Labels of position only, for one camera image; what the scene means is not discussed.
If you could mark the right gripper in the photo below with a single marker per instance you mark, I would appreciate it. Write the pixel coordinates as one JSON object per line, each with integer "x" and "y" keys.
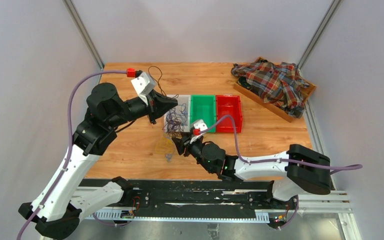
{"x": 181, "y": 144}

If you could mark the green plastic bin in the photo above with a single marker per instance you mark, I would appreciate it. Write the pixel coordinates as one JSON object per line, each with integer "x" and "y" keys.
{"x": 203, "y": 107}

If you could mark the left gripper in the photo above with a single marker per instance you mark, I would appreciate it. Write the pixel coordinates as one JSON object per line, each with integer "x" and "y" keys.
{"x": 158, "y": 104}

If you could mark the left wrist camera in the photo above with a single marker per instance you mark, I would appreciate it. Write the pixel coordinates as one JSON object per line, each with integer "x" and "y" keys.
{"x": 143, "y": 85}

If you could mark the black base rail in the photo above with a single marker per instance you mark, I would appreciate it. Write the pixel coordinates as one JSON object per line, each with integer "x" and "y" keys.
{"x": 200, "y": 201}

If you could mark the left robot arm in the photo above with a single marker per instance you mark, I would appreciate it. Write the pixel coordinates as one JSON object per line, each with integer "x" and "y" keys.
{"x": 56, "y": 212}

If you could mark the white plastic bin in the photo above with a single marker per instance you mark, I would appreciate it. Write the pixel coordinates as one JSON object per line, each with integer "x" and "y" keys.
{"x": 177, "y": 120}

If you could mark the plaid shirt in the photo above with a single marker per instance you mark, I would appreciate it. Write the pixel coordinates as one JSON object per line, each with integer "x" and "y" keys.
{"x": 274, "y": 84}

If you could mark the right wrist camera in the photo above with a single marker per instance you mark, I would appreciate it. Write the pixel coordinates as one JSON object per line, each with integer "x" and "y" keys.
{"x": 198, "y": 129}

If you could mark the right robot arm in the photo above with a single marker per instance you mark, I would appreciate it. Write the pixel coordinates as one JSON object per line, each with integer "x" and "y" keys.
{"x": 298, "y": 169}

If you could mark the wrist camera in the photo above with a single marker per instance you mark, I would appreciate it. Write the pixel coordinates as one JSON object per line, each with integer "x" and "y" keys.
{"x": 198, "y": 129}
{"x": 143, "y": 85}

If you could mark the red plastic bin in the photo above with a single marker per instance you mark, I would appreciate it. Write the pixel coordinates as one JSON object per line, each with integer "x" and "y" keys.
{"x": 229, "y": 105}

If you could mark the wooden tray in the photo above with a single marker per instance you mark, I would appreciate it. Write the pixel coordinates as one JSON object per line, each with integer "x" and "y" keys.
{"x": 306, "y": 89}

